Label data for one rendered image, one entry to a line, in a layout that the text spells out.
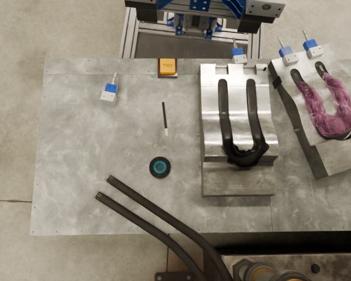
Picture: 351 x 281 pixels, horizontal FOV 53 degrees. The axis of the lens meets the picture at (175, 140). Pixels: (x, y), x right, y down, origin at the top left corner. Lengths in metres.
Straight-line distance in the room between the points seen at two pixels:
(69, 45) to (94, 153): 1.27
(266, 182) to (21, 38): 1.91
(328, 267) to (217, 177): 0.52
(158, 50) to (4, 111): 1.04
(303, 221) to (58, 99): 1.05
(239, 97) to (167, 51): 0.92
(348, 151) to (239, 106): 0.42
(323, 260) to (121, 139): 0.87
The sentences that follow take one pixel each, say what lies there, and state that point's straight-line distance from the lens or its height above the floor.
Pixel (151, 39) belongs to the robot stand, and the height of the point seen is 0.21.
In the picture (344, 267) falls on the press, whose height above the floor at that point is 0.79.
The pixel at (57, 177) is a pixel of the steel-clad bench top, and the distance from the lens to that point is 1.41.
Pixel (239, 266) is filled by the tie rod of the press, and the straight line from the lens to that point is 1.33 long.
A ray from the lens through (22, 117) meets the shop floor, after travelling 2.41.
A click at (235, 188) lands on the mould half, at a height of 0.86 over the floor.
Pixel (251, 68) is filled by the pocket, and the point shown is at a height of 0.87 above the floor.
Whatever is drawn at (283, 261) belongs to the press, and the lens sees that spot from 1.42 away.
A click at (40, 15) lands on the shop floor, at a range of 2.70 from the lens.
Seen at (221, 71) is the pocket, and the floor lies 0.86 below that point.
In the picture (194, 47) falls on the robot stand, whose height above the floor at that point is 0.21.
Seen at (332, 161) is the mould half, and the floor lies 0.91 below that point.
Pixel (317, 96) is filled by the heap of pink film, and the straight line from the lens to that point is 1.43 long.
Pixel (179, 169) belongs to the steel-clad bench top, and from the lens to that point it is 1.36.
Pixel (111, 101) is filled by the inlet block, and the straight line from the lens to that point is 1.39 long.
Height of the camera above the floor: 2.13
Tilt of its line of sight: 75 degrees down
